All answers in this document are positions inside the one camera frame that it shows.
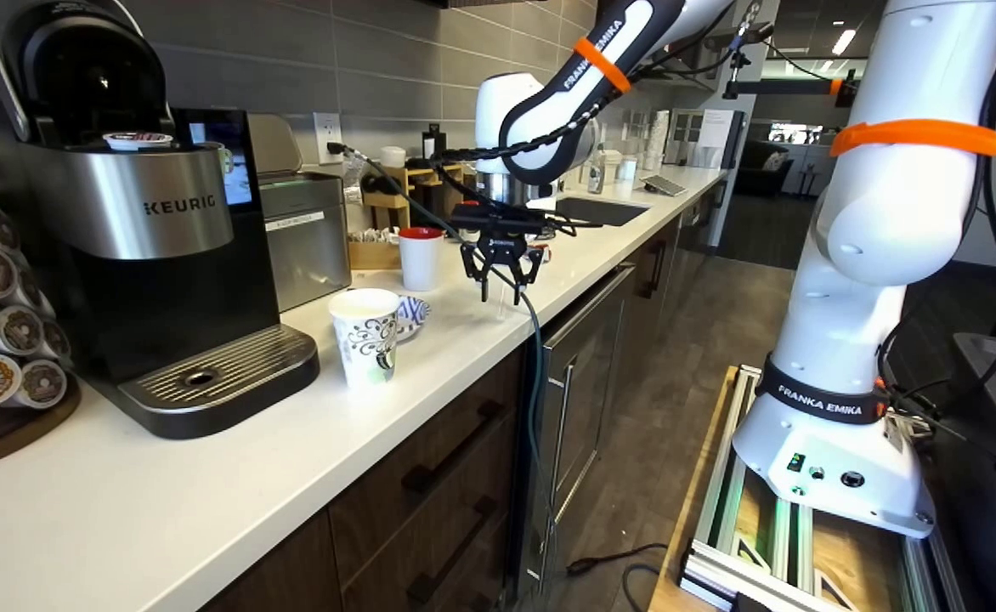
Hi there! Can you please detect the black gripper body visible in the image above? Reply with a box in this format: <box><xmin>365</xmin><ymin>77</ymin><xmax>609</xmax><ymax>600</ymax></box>
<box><xmin>472</xmin><ymin>216</ymin><xmax>536</xmax><ymax>262</ymax></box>

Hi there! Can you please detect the white mug red inside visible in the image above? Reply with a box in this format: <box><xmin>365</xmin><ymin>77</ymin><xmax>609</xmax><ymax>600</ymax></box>
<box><xmin>395</xmin><ymin>225</ymin><xmax>450</xmax><ymax>294</ymax></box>

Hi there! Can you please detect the dark kitchen sink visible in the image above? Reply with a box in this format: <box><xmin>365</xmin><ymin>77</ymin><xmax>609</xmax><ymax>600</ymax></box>
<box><xmin>551</xmin><ymin>192</ymin><xmax>654</xmax><ymax>230</ymax></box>

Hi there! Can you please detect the cardboard box of packets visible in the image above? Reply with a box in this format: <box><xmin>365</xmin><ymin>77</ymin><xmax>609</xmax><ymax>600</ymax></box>
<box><xmin>344</xmin><ymin>225</ymin><xmax>406</xmax><ymax>274</ymax></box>

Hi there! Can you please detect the wooden countertop organizer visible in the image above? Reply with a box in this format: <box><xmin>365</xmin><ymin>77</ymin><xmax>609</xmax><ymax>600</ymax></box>
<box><xmin>356</xmin><ymin>161</ymin><xmax>489</xmax><ymax>236</ymax></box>

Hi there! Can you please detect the black canister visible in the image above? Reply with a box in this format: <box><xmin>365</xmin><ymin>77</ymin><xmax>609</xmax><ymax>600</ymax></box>
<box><xmin>419</xmin><ymin>119</ymin><xmax>454</xmax><ymax>168</ymax></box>

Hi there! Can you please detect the white soap bottle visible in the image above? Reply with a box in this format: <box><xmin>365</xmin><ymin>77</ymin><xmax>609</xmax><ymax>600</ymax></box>
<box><xmin>612</xmin><ymin>154</ymin><xmax>644</xmax><ymax>200</ymax></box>

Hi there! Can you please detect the white patterned cup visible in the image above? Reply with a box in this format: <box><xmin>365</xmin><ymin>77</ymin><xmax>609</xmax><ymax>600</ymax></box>
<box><xmin>326</xmin><ymin>287</ymin><xmax>406</xmax><ymax>392</ymax></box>

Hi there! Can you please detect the dishwasher front panel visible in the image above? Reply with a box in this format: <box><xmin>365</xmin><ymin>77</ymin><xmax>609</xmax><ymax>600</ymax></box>
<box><xmin>533</xmin><ymin>262</ymin><xmax>644</xmax><ymax>570</ymax></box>

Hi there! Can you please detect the dark wood base cabinet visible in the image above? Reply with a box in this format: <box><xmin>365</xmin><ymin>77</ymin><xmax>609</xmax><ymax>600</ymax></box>
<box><xmin>202</xmin><ymin>213</ymin><xmax>737</xmax><ymax>612</ymax></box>

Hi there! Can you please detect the black Keurig coffee machine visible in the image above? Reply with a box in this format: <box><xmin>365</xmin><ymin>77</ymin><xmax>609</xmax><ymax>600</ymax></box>
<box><xmin>0</xmin><ymin>0</ymin><xmax>322</xmax><ymax>441</ymax></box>

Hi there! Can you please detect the coffee pod carousel holder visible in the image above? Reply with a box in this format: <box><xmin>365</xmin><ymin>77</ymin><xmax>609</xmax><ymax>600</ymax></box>
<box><xmin>0</xmin><ymin>97</ymin><xmax>87</xmax><ymax>480</ymax></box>

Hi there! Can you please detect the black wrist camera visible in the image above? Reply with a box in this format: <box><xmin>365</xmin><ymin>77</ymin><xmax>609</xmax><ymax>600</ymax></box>
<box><xmin>450</xmin><ymin>196</ymin><xmax>557</xmax><ymax>236</ymax></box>

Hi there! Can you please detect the black power cable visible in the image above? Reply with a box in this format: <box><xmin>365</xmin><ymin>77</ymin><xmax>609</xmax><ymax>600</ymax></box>
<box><xmin>322</xmin><ymin>139</ymin><xmax>553</xmax><ymax>605</ymax></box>

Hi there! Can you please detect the orange velcro strap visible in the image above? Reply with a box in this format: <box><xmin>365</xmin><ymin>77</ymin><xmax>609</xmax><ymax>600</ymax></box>
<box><xmin>572</xmin><ymin>33</ymin><xmax>641</xmax><ymax>97</ymax></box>
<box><xmin>827</xmin><ymin>117</ymin><xmax>996</xmax><ymax>162</ymax></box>

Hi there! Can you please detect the white wall outlet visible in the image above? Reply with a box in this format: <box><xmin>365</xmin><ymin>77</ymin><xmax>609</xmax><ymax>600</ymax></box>
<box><xmin>309</xmin><ymin>109</ymin><xmax>344</xmax><ymax>162</ymax></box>

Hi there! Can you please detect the black floor cable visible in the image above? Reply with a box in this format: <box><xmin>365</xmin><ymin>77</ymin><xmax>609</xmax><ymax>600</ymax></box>
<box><xmin>563</xmin><ymin>539</ymin><xmax>672</xmax><ymax>612</ymax></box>

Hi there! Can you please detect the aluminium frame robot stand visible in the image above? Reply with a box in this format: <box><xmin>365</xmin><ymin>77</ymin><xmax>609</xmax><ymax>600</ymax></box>
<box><xmin>645</xmin><ymin>360</ymin><xmax>975</xmax><ymax>612</ymax></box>

